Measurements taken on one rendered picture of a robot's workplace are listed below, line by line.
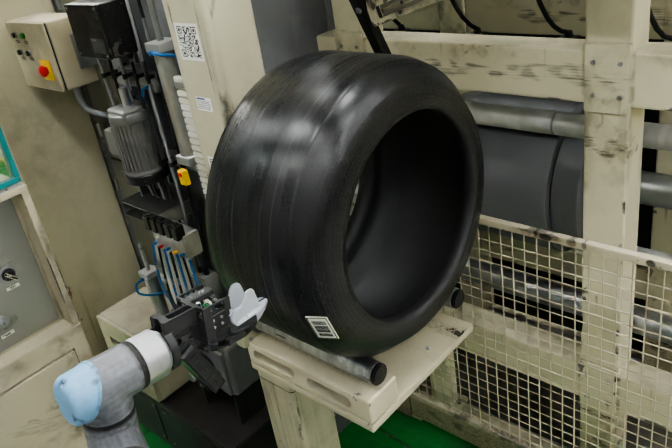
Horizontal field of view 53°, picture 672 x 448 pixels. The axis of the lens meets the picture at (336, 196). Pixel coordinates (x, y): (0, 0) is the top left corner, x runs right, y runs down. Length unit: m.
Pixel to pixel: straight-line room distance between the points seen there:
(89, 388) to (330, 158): 0.48
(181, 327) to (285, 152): 0.31
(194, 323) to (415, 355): 0.60
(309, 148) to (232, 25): 0.41
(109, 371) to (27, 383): 0.75
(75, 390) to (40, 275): 0.76
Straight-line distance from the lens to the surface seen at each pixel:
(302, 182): 1.05
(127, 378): 1.00
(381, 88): 1.13
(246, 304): 1.12
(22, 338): 1.75
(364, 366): 1.32
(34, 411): 1.78
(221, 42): 1.36
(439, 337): 1.55
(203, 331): 1.07
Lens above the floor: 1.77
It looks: 26 degrees down
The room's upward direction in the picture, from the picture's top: 10 degrees counter-clockwise
